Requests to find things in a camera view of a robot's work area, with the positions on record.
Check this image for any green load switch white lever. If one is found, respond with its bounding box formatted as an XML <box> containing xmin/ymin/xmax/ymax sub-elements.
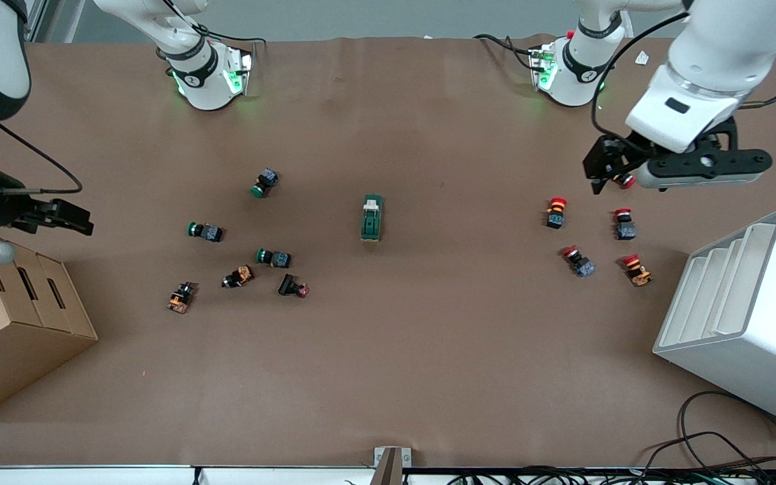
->
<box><xmin>360</xmin><ymin>194</ymin><xmax>385</xmax><ymax>243</ymax></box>

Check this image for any red mushroom button yellow collar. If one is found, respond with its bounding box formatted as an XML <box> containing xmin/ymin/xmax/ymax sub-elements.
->
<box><xmin>544</xmin><ymin>197</ymin><xmax>569</xmax><ymax>230</ymax></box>

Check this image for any red mushroom button orange body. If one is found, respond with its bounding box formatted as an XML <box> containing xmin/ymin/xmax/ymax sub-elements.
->
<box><xmin>622</xmin><ymin>254</ymin><xmax>653</xmax><ymax>288</ymax></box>

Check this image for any brown cardboard box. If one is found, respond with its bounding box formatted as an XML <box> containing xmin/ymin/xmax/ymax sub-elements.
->
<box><xmin>0</xmin><ymin>229</ymin><xmax>99</xmax><ymax>424</ymax></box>

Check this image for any black button orange body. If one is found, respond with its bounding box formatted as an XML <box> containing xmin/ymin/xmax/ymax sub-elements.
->
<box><xmin>221</xmin><ymin>265</ymin><xmax>255</xmax><ymax>290</ymax></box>
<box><xmin>166</xmin><ymin>282</ymin><xmax>197</xmax><ymax>315</ymax></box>

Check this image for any white stepped rack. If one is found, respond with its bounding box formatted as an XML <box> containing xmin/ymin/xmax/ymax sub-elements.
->
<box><xmin>653</xmin><ymin>207</ymin><xmax>776</xmax><ymax>433</ymax></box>

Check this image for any brown paper table cover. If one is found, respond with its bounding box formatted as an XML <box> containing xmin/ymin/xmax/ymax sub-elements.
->
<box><xmin>0</xmin><ymin>35</ymin><xmax>776</xmax><ymax>469</ymax></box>

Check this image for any green push button switch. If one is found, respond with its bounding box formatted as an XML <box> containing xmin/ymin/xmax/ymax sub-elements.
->
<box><xmin>256</xmin><ymin>248</ymin><xmax>292</xmax><ymax>269</ymax></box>
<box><xmin>250</xmin><ymin>168</ymin><xmax>279</xmax><ymax>199</ymax></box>
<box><xmin>187</xmin><ymin>222</ymin><xmax>224</xmax><ymax>243</ymax></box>

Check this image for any black left arm base cable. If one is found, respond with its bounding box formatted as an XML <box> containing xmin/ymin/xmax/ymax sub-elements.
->
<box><xmin>474</xmin><ymin>32</ymin><xmax>545</xmax><ymax>69</ymax></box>

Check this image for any black arm base cable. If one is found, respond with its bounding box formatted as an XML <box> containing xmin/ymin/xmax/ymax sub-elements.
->
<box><xmin>162</xmin><ymin>0</ymin><xmax>267</xmax><ymax>53</ymax></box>
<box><xmin>474</xmin><ymin>32</ymin><xmax>545</xmax><ymax>69</ymax></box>

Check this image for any aluminium frame profile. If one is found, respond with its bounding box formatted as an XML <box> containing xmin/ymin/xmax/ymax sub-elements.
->
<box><xmin>24</xmin><ymin>0</ymin><xmax>49</xmax><ymax>42</ymax></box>

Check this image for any black switch red knob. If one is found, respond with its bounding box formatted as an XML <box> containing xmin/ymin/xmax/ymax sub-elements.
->
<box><xmin>278</xmin><ymin>273</ymin><xmax>310</xmax><ymax>298</ymax></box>

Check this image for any black right arm base cable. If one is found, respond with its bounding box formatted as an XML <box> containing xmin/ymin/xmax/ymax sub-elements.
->
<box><xmin>162</xmin><ymin>0</ymin><xmax>267</xmax><ymax>53</ymax></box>

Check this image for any white table edge rail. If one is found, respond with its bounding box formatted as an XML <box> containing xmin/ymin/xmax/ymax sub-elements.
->
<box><xmin>0</xmin><ymin>463</ymin><xmax>375</xmax><ymax>485</ymax></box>

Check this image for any black looped cable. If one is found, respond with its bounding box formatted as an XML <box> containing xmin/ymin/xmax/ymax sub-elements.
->
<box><xmin>637</xmin><ymin>391</ymin><xmax>776</xmax><ymax>472</ymax></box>

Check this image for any black cable bundle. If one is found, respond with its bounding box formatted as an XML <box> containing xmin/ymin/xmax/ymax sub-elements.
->
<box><xmin>449</xmin><ymin>465</ymin><xmax>776</xmax><ymax>485</ymax></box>

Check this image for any grey metal bracket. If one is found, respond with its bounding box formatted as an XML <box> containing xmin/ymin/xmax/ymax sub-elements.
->
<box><xmin>373</xmin><ymin>446</ymin><xmax>412</xmax><ymax>485</ymax></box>

